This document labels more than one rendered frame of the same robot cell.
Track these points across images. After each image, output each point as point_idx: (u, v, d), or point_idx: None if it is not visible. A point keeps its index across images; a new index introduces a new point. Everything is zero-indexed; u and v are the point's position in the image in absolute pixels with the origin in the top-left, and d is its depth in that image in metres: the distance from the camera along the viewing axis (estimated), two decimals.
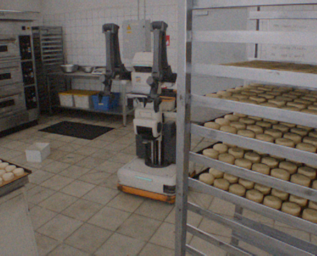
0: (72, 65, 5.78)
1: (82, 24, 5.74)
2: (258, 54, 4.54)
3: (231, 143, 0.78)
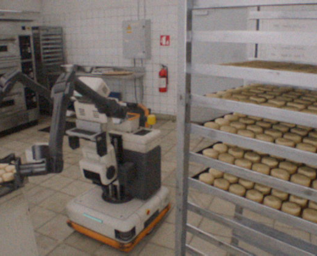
0: (72, 65, 5.78)
1: (82, 24, 5.74)
2: (258, 54, 4.54)
3: (231, 143, 0.78)
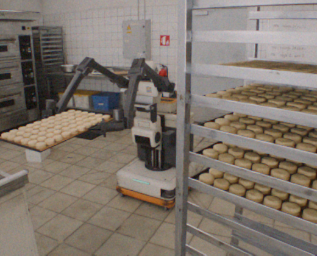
0: (72, 65, 5.78)
1: (82, 24, 5.74)
2: (258, 54, 4.54)
3: (231, 143, 0.78)
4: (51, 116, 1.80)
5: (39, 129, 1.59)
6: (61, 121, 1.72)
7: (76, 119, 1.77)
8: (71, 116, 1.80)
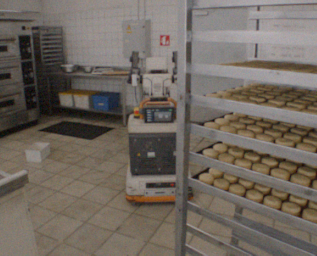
0: (72, 65, 5.78)
1: (82, 24, 5.74)
2: (258, 54, 4.54)
3: (231, 143, 0.78)
4: None
5: None
6: None
7: None
8: None
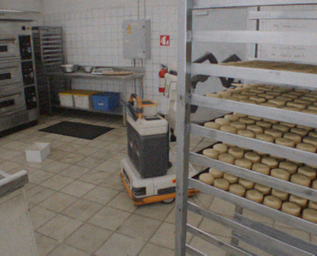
0: (72, 65, 5.78)
1: (82, 24, 5.74)
2: (258, 54, 4.54)
3: (231, 143, 0.78)
4: None
5: None
6: None
7: None
8: None
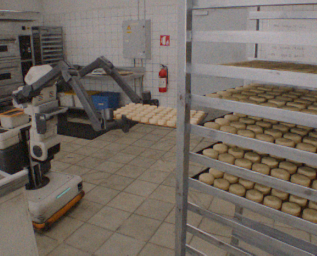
0: (72, 65, 5.78)
1: (82, 24, 5.74)
2: (258, 54, 4.54)
3: (231, 143, 0.78)
4: (135, 117, 1.77)
5: (170, 117, 1.82)
6: (147, 113, 1.88)
7: (138, 111, 1.94)
8: (133, 111, 1.89)
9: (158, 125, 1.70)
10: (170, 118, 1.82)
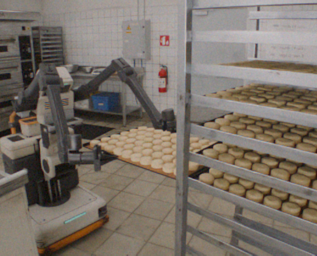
0: (72, 65, 5.79)
1: (82, 24, 5.74)
2: (257, 54, 4.54)
3: (229, 142, 0.78)
4: (116, 149, 1.22)
5: (169, 153, 1.18)
6: (142, 144, 1.30)
7: (137, 139, 1.38)
8: (126, 139, 1.35)
9: (138, 164, 1.10)
10: (169, 154, 1.18)
